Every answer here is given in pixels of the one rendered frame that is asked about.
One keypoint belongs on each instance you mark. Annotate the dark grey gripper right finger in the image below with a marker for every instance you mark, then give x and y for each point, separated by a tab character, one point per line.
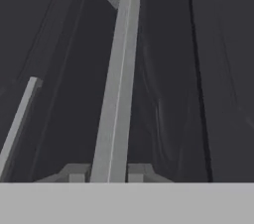
139	171

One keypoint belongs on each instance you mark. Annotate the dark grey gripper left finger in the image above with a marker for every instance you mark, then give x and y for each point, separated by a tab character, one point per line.
75	171

